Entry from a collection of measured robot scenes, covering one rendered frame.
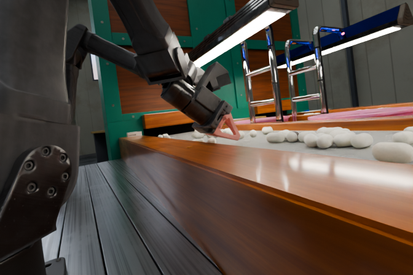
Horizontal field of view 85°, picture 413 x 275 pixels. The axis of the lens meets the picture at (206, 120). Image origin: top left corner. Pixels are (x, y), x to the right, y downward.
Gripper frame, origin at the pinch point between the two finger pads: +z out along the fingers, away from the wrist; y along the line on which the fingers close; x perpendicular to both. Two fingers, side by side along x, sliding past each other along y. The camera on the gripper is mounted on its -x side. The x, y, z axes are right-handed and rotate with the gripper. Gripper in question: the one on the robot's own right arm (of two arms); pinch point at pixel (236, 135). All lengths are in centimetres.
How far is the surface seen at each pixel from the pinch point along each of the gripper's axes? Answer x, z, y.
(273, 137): -1.6, 2.8, -9.0
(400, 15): -66, 30, -7
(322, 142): -0.3, 1.5, -21.5
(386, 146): 1.6, -1.7, -31.6
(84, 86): -87, -140, 782
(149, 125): 0, -8, 64
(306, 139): -0.8, 1.5, -18.4
